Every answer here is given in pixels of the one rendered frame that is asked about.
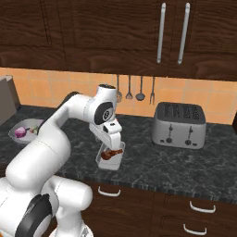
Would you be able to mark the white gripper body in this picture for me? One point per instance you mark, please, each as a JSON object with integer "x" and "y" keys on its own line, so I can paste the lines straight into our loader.
{"x": 111, "y": 140}

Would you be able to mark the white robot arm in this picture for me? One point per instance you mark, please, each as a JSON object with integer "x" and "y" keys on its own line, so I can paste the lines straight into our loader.
{"x": 49, "y": 148}

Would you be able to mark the brown chicken drumstick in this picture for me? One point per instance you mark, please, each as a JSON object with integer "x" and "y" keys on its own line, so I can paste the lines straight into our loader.
{"x": 108, "y": 154}

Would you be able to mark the clear meat container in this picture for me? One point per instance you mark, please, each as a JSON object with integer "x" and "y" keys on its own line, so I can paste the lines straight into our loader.
{"x": 111, "y": 163}

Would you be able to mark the purple onion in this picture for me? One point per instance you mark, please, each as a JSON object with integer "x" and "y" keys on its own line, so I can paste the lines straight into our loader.
{"x": 20, "y": 132}

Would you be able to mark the clear vegetable container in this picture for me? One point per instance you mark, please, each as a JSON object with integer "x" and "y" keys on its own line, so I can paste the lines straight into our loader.
{"x": 18, "y": 139}

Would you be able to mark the hanging metal slotted spatula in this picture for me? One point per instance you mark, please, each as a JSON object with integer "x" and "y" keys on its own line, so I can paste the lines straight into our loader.
{"x": 129, "y": 95}

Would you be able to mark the hanging metal ladle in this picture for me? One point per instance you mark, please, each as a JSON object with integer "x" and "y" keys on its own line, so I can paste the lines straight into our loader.
{"x": 140, "y": 96}

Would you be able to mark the hanging metal fork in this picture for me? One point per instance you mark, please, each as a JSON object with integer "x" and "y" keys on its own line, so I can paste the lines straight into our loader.
{"x": 152, "y": 97}

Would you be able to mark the silver four-slot toaster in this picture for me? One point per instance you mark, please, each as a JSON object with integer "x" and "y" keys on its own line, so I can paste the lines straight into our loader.
{"x": 179, "y": 132}

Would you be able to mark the dark wood drawer front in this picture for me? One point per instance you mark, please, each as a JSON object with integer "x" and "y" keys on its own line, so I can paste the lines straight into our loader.
{"x": 172, "y": 227}
{"x": 123, "y": 213}
{"x": 185, "y": 203}

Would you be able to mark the dark wood cupboard door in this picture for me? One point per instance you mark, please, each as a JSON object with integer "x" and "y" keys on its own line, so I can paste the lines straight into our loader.
{"x": 213, "y": 34}
{"x": 27, "y": 27}
{"x": 114, "y": 34}

